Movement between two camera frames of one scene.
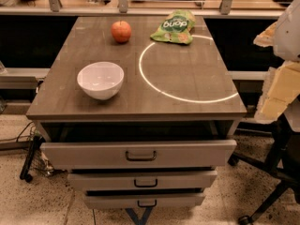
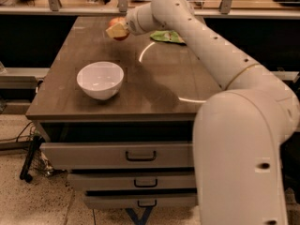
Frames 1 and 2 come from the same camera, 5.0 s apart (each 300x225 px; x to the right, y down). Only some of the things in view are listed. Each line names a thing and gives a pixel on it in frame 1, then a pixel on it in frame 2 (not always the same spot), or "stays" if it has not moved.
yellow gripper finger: [281, 88] → [117, 30]
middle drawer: [143, 181] stays
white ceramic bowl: [101, 81] stays
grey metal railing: [53, 7] stays
